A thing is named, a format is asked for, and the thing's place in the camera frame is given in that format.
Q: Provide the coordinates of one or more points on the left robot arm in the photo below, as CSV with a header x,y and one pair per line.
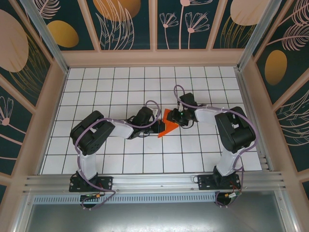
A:
x,y
87,164

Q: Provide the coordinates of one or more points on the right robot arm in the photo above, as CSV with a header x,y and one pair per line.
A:
x,y
227,162

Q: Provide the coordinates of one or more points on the grey metal sheet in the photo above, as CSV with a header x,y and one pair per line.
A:
x,y
154,217

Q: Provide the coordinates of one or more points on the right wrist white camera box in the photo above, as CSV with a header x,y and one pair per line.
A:
x,y
179,106

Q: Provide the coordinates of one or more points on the aluminium frame rail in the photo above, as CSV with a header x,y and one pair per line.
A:
x,y
154,180

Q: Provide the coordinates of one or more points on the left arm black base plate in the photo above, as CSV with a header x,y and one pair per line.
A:
x,y
106,181

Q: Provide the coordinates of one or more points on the aluminium side rail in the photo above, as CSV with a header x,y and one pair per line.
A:
x,y
251,113

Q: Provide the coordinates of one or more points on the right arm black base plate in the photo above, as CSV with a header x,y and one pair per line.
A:
x,y
205,182

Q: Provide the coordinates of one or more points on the aluminium corner post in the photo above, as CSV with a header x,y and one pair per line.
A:
x,y
256,31
48,38

